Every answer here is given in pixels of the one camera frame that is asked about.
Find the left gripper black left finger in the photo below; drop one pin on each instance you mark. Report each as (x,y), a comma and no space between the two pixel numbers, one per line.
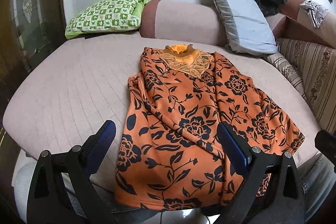
(48,201)

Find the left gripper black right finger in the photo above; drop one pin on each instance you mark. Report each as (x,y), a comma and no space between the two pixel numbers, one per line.
(283,203)

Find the orange black floral blouse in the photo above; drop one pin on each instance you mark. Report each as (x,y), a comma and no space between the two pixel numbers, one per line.
(170,156)

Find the small striped floral cushion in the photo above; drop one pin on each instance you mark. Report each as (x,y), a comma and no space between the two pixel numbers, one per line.
(290,72)

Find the beige striped floral cushion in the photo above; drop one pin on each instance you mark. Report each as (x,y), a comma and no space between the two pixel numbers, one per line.
(316,66)

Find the brown pink sofa backrest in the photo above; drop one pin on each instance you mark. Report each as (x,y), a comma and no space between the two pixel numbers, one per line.
(293,23)

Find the white grey crumpled cloth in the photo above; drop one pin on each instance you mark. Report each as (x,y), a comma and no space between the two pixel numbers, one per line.
(315,11)

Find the light blue grey pillow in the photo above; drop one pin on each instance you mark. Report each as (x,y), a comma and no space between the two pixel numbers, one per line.
(246,28)

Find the dark wooden glass cabinet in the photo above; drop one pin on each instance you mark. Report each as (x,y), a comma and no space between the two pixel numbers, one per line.
(30,31)

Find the pink bolster cushion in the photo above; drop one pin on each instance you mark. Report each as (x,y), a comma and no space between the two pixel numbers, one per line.
(182,21)

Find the green checkered folded blanket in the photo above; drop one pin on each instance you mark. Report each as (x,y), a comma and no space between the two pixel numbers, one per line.
(107,16)

